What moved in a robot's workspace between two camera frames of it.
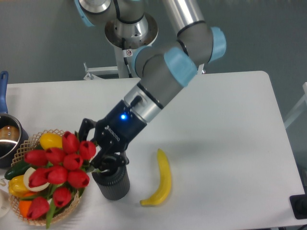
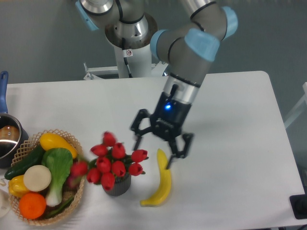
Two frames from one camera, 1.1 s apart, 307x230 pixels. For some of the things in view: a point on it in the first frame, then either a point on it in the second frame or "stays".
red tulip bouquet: x=67 y=173 to x=107 y=162
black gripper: x=113 y=132 to x=168 y=118
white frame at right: x=301 y=108 stays
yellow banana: x=165 y=183 stays
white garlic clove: x=3 y=183 stays
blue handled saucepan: x=13 y=134 stays
